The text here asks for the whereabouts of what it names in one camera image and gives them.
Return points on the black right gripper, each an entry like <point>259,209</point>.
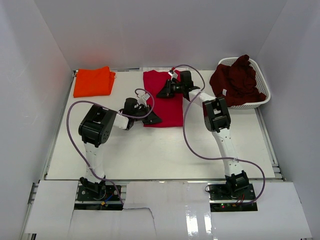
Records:
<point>166,91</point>

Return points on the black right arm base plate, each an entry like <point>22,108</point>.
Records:
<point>223,201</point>

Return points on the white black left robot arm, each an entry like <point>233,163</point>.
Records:
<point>95,129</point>

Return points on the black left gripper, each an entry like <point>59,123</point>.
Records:
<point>153,119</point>

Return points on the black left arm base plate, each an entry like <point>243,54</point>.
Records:
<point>107,200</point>

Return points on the white plastic laundry basket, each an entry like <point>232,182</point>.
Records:
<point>262,87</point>

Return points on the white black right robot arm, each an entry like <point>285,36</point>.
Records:
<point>217,120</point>

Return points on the orange folded t shirt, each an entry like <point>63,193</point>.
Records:
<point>94,82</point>

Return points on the dark maroon t shirt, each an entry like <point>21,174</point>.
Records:
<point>237,83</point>

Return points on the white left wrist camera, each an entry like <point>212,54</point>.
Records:
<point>144,96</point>

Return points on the bright red t shirt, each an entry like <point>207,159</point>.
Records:
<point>169,110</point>

